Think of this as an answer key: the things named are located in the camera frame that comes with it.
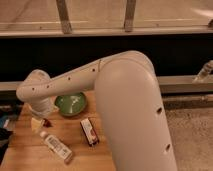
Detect white lotion bottle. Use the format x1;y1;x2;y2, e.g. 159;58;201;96
39;131;73;164

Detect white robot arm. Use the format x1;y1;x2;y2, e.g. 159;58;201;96
16;50;177;171

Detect dark clutter at left edge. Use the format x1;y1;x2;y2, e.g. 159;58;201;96
0;109;13;164

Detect green ceramic bowl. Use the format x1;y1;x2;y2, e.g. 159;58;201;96
55;92;87;117

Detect white object at right ledge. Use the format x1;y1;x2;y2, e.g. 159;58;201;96
193;60;213;83

